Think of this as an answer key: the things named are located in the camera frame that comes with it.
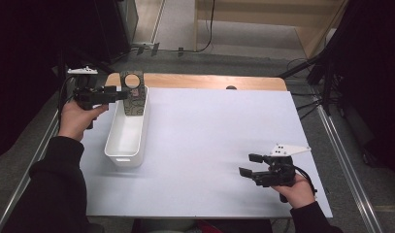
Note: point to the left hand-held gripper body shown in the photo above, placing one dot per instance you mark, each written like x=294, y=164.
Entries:
x=88, y=95

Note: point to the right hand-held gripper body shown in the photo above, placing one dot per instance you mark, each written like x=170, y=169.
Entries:
x=279, y=171

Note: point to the dark patterned phone case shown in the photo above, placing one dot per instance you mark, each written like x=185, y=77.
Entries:
x=135, y=105

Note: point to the white plastic bin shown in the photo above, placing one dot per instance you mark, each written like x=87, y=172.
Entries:
x=125, y=142

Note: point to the person's right hand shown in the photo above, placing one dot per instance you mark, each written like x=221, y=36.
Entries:
x=298, y=194

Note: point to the person's left hand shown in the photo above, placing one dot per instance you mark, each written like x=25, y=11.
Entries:
x=73, y=123

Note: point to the white table mat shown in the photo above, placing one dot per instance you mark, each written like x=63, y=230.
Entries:
x=217, y=129

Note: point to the black cabinet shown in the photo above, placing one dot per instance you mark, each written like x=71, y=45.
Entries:
x=114, y=29

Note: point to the red cloth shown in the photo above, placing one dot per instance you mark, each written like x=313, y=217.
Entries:
x=209, y=227

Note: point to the black curtain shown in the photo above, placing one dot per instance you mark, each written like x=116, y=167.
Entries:
x=376, y=81
x=23, y=64

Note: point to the light wooden shelf unit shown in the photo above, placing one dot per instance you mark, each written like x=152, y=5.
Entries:
x=314, y=35

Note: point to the aluminium floor rail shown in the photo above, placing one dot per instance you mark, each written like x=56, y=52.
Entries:
x=350, y=171
x=23, y=184

